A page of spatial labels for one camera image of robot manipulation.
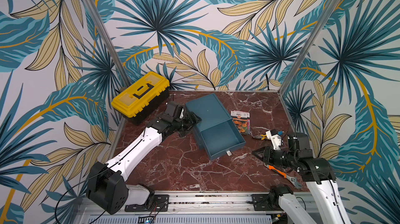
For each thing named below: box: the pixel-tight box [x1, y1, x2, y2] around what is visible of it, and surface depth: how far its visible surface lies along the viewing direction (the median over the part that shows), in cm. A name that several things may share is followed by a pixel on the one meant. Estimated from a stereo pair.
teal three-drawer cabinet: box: [184, 92, 246, 160], surface depth 81 cm
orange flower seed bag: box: [230, 110, 250, 135], surface depth 105 cm
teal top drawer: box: [200, 118, 246, 160], surface depth 80 cm
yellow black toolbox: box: [110, 71, 171, 125], surface depth 97 cm
